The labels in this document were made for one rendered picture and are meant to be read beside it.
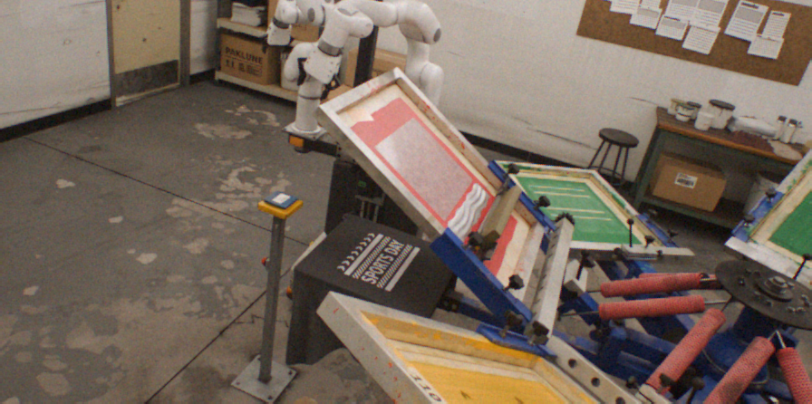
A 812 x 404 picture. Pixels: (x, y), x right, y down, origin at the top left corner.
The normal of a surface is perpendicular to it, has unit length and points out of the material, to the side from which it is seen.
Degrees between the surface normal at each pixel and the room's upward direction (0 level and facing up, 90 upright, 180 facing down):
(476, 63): 90
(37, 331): 0
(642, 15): 86
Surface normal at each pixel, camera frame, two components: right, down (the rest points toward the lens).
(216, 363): 0.18, -0.89
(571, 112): -0.35, 0.34
